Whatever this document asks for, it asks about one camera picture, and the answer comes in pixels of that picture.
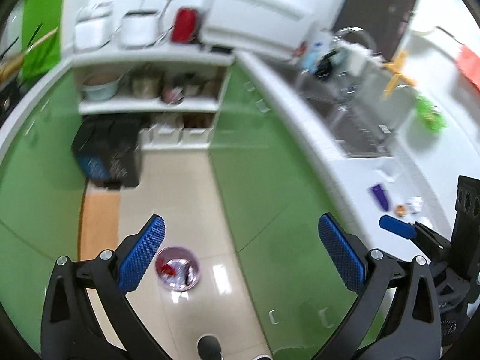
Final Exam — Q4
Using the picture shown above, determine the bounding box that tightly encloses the orange round lid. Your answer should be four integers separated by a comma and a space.
394, 204, 407, 217

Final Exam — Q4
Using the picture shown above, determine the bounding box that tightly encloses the purple velvet pouch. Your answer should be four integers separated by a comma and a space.
370, 183, 391, 212

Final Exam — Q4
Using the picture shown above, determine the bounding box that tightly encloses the red mesh cloth bag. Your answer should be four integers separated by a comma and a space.
160, 263, 176, 277

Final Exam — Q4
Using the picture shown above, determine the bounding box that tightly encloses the stainless steel kitchen sink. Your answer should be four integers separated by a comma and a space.
268, 61, 393, 158

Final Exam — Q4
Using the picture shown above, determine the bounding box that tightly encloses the black two-compartment trash bin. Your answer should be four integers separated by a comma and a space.
71, 114, 142, 188

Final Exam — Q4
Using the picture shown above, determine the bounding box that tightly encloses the white rectangular plastic container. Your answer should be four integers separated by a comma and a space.
375, 158, 402, 183

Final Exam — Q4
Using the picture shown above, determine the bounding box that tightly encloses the orange floor mat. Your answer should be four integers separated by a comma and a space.
78, 192, 120, 261

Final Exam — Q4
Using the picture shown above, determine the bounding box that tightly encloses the green plastic basket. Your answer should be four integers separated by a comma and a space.
416, 95, 447, 133

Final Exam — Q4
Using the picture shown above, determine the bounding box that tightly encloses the pink round waste basket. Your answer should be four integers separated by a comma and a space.
155, 246, 201, 292

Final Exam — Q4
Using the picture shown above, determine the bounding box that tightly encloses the black shoe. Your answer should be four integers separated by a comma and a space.
197, 334, 223, 360

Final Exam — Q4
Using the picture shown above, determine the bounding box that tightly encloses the steel gooseneck faucet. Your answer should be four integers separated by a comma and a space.
333, 26, 377, 53

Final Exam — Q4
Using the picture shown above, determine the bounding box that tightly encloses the white storage bin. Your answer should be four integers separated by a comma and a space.
140, 125, 182, 150
181, 127, 214, 146

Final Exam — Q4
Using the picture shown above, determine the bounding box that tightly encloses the white storage bin right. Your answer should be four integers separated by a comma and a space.
181, 127, 214, 146

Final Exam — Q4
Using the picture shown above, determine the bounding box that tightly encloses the light green basin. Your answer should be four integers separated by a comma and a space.
81, 72, 122, 102

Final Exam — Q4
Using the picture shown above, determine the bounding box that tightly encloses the steel pot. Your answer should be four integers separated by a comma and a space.
130, 72, 164, 99

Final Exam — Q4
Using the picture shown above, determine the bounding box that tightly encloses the white open shelf unit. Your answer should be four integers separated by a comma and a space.
71, 46, 234, 150

